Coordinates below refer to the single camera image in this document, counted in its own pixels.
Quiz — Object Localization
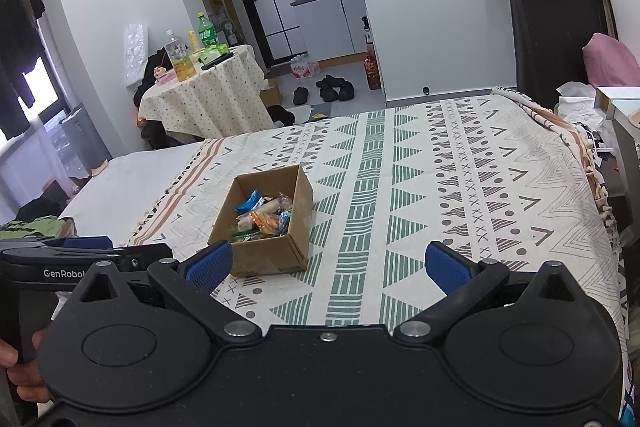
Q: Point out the black chair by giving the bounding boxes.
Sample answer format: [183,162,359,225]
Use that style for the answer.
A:
[509,0,618,110]

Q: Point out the round table with dotted cloth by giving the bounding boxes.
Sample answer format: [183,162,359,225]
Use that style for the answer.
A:
[137,44,267,140]

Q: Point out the small cardboard floor box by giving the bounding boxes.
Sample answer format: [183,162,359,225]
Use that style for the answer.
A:
[260,78,282,108]

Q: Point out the black tablet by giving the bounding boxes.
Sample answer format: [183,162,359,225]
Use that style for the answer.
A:
[200,52,235,72]

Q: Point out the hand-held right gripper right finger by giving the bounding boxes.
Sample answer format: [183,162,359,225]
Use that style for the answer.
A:
[392,241,591,344]

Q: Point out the pink pillow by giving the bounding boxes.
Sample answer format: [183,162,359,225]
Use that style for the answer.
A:
[582,33,640,88]

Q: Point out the green lidded container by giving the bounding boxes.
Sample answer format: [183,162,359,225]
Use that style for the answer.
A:
[197,44,230,64]

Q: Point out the white kitchen cabinet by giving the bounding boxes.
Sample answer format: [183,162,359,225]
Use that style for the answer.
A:
[291,0,370,58]

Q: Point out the black clothing heap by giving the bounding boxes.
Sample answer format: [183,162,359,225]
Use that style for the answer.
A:
[267,105,296,125]

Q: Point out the white bed sheet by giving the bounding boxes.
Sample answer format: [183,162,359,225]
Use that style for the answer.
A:
[59,142,206,238]

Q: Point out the dark clothes on rail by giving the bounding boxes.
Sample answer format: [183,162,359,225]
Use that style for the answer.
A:
[0,0,46,140]

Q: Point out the brown cardboard box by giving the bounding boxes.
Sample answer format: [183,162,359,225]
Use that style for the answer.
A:
[207,164,315,278]

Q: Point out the crumpled white plastic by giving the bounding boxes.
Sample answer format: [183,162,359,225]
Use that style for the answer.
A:
[555,82,616,152]

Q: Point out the green soda bottle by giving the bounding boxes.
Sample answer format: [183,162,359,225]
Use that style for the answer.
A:
[196,12,219,48]

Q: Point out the person's left hand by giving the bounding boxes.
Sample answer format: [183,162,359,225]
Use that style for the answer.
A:
[0,327,51,405]

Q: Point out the orange snack packet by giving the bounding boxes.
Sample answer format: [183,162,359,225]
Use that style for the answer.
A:
[252,212,281,235]

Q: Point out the white side table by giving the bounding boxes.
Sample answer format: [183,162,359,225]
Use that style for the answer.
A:
[594,87,640,202]

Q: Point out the green clothing heap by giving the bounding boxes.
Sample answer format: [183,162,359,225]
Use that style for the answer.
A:
[0,216,76,240]

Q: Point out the clear bottle of yellow drink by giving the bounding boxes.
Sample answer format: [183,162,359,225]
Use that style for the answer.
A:
[164,29,196,82]

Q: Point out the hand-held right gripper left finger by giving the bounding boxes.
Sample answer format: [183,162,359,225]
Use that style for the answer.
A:
[67,241,263,344]

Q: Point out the striped tasselled throw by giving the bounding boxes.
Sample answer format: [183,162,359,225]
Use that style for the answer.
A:
[492,88,621,253]

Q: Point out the dark bag behind table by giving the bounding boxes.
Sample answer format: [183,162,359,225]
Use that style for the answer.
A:
[132,49,168,108]

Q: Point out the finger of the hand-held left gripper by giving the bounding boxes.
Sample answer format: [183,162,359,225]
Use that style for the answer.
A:
[2,236,123,254]

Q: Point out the long cake roll packet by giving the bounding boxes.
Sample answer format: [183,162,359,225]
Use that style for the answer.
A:
[237,199,281,230]

